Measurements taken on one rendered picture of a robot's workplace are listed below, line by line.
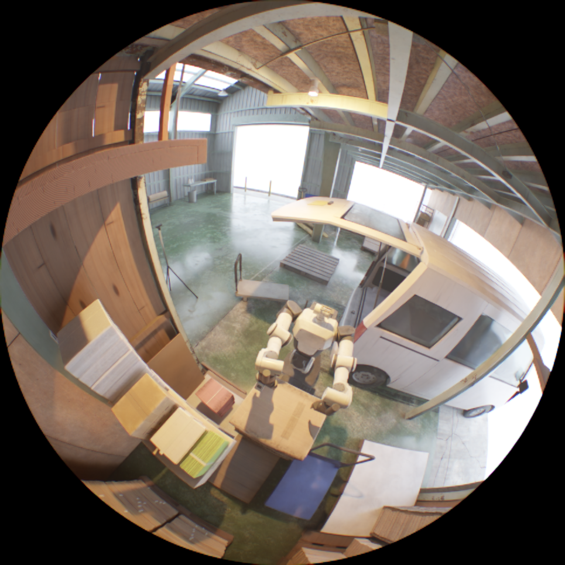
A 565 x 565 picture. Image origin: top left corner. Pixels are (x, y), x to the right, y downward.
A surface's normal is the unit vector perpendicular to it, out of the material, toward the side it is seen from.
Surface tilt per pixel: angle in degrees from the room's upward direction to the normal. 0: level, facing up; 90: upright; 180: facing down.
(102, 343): 90
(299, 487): 0
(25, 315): 90
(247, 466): 0
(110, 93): 90
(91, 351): 90
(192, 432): 0
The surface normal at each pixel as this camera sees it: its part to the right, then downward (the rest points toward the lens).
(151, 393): 0.14, -0.76
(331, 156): -0.47, 0.51
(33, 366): 0.88, 0.38
